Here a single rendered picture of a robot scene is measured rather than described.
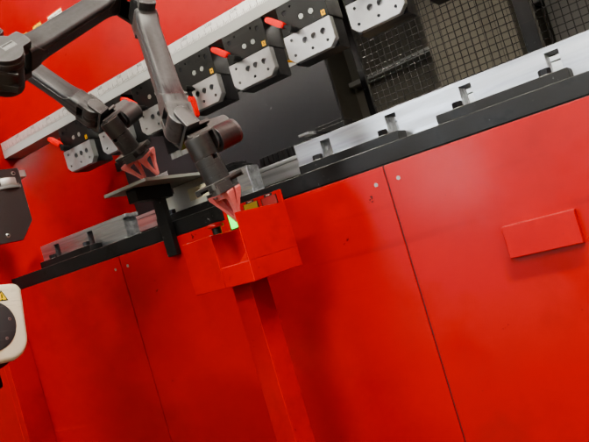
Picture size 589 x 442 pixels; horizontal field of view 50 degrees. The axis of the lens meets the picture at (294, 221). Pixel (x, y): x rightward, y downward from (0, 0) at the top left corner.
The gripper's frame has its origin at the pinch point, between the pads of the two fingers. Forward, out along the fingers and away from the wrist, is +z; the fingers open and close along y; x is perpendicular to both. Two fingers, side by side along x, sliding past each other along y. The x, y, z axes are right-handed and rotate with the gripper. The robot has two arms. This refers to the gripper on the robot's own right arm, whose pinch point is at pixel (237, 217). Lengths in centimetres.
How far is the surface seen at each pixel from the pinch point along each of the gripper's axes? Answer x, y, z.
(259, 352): 5.9, -7.2, 29.2
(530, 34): -33, 126, -3
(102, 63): 72, 46, -57
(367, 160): -16.3, 31.6, 3.2
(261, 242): -4.6, -1.3, 6.7
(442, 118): -33, 41, 2
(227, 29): 20, 50, -44
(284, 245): -4.6, 4.8, 10.3
